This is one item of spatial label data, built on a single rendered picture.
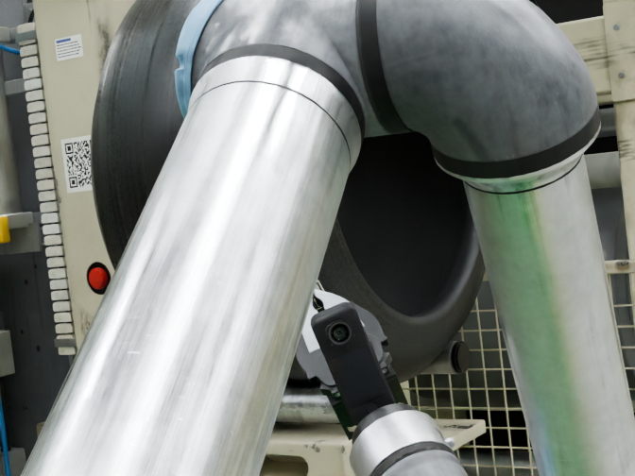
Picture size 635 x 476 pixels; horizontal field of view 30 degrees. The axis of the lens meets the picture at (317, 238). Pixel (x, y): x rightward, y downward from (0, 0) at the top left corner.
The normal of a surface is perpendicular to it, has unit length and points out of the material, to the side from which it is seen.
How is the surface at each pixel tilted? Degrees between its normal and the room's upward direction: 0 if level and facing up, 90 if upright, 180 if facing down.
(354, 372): 97
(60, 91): 90
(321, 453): 90
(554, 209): 115
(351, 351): 97
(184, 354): 50
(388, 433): 43
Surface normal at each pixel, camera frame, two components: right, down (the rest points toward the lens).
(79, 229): -0.54, 0.11
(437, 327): 0.85, 0.11
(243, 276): 0.50, -0.52
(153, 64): -0.54, -0.35
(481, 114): -0.16, 0.50
